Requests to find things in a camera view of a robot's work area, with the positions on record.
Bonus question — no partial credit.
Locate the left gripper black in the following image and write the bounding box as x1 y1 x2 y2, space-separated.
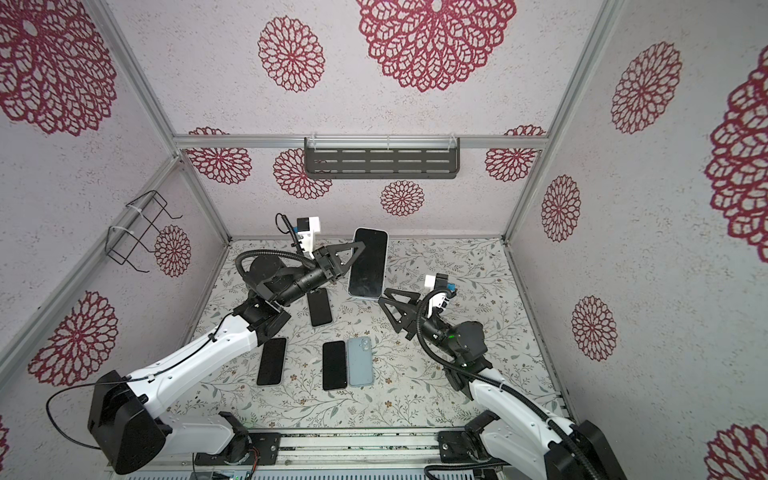
277 243 366 310

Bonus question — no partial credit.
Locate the light blue phone case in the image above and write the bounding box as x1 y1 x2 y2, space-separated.
347 336 374 387

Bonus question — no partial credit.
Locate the black phone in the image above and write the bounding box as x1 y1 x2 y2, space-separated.
322 341 348 391

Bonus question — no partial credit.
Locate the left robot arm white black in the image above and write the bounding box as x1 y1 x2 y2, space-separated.
87 241 365 475

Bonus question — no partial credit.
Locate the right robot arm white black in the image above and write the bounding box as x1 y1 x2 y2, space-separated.
378 284 626 479

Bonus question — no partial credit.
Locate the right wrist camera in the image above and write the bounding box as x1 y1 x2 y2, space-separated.
424 273 457 316

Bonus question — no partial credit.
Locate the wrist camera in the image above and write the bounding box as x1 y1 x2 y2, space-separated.
424 273 457 316
294 216 321 259

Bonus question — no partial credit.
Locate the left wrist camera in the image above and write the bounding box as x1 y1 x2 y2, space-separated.
294 216 321 259

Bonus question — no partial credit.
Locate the dark metal wall shelf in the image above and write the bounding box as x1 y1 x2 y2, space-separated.
303 137 461 180

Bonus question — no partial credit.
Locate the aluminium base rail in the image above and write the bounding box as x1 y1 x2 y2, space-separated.
149 425 499 473

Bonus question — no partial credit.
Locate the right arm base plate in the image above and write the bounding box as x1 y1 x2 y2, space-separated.
437 430 492 464

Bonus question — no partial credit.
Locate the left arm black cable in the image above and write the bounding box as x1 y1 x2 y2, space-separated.
45 311 235 451

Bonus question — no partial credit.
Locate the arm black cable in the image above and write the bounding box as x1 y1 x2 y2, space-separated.
45 311 235 451
415 287 601 480

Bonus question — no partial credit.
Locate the black wire wall rack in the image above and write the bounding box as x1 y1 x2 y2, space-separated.
103 189 182 274

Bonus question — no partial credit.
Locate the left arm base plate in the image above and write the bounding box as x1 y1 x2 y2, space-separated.
193 433 282 467

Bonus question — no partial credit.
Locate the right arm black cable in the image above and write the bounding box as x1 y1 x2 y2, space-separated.
415 287 601 480

